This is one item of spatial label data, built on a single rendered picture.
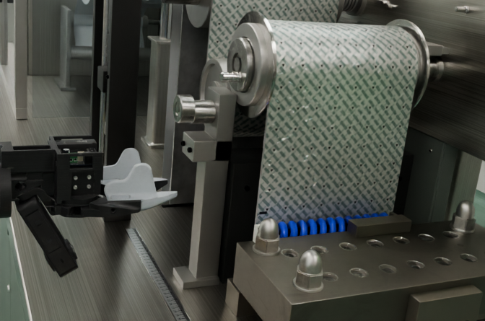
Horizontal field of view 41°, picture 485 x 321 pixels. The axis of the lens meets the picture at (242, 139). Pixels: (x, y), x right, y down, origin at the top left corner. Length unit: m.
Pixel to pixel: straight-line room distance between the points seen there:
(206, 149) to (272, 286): 0.24
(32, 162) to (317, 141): 0.39
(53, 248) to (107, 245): 0.32
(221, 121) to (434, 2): 0.40
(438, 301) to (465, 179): 0.50
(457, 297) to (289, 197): 0.26
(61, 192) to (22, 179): 0.05
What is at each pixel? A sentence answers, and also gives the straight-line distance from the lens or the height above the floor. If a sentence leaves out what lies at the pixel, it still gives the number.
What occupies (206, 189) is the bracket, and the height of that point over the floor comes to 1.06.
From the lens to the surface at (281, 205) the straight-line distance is 0.93.
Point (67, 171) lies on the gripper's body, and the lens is 0.77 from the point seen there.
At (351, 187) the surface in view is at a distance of 0.98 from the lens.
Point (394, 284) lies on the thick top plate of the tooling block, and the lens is 0.83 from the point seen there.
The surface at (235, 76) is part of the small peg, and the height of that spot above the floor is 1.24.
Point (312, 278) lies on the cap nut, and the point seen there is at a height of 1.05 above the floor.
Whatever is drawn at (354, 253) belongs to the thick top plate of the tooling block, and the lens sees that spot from 0.89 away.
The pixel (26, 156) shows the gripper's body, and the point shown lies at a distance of 0.78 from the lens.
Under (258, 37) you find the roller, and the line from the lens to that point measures 0.87.
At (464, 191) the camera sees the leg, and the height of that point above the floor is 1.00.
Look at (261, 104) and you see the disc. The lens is 0.87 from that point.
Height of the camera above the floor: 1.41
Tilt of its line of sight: 17 degrees down
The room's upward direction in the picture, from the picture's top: 6 degrees clockwise
